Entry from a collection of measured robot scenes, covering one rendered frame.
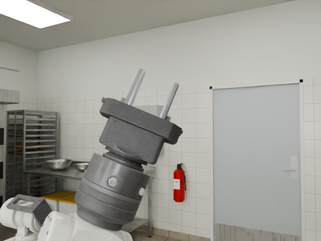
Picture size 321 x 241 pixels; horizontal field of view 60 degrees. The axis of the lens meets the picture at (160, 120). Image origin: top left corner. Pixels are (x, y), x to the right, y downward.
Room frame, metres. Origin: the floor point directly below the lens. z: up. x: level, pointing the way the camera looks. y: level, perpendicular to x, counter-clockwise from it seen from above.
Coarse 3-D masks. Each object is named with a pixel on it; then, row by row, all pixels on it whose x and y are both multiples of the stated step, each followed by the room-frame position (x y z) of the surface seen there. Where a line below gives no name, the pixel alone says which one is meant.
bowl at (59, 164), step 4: (48, 160) 4.41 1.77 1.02; (52, 160) 4.47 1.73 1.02; (56, 160) 4.52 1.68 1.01; (60, 160) 4.54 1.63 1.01; (64, 160) 4.55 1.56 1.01; (68, 160) 4.53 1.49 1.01; (72, 160) 4.42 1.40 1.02; (48, 164) 4.22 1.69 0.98; (52, 164) 4.19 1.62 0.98; (56, 164) 4.19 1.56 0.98; (60, 164) 4.20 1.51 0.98; (64, 164) 4.24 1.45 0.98; (68, 164) 4.30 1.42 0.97; (52, 168) 4.23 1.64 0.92; (56, 168) 4.22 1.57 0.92; (60, 168) 4.24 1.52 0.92; (64, 168) 4.29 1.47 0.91
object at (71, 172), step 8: (40, 168) 4.52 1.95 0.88; (48, 168) 4.52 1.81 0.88; (72, 168) 4.52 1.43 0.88; (144, 168) 4.05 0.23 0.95; (152, 168) 3.99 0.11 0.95; (56, 176) 3.91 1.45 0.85; (64, 176) 3.84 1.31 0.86; (72, 176) 3.77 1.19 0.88; (80, 176) 3.74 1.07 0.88; (152, 176) 3.93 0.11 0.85; (128, 224) 3.80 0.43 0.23; (136, 224) 3.80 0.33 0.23; (128, 232) 3.53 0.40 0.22
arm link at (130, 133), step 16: (112, 112) 0.38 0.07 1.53; (128, 112) 0.38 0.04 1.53; (144, 112) 0.38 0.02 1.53; (112, 128) 0.38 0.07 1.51; (128, 128) 0.38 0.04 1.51; (144, 128) 0.38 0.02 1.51; (160, 128) 0.38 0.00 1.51; (176, 128) 0.39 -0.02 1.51; (112, 144) 0.38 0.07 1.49; (128, 144) 0.38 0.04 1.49; (144, 144) 0.38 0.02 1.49; (160, 144) 0.38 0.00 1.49; (96, 160) 0.37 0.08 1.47; (112, 160) 0.37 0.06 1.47; (128, 160) 0.38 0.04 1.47; (144, 160) 0.38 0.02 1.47; (96, 176) 0.36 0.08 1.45; (112, 176) 0.36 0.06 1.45; (128, 176) 0.36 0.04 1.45; (144, 176) 0.37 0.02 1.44; (112, 192) 0.35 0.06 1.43; (128, 192) 0.36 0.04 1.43; (144, 192) 0.38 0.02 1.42
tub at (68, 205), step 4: (72, 196) 4.29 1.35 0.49; (60, 200) 4.06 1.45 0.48; (64, 200) 4.03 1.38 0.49; (68, 200) 4.03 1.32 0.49; (72, 200) 4.03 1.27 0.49; (60, 204) 4.07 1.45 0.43; (64, 204) 4.03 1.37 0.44; (68, 204) 3.99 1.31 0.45; (72, 204) 3.96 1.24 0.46; (76, 204) 3.93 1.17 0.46; (60, 208) 4.07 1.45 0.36; (64, 208) 4.03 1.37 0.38; (68, 208) 3.99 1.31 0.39; (72, 208) 3.96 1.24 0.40; (76, 208) 3.92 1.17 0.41; (60, 212) 4.07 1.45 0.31; (64, 212) 4.03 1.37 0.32; (68, 212) 3.99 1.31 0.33; (72, 212) 3.96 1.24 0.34; (76, 212) 3.92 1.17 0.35
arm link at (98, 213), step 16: (80, 192) 0.37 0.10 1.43; (96, 192) 0.35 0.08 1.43; (80, 208) 0.36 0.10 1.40; (96, 208) 0.35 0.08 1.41; (112, 208) 0.35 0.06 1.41; (128, 208) 0.36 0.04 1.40; (48, 224) 0.36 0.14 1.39; (64, 224) 0.35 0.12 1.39; (80, 224) 0.35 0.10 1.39; (96, 224) 0.36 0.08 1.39; (112, 224) 0.36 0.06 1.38; (48, 240) 0.33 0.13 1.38; (64, 240) 0.34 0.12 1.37; (80, 240) 0.35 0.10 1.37; (96, 240) 0.36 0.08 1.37; (112, 240) 0.36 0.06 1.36
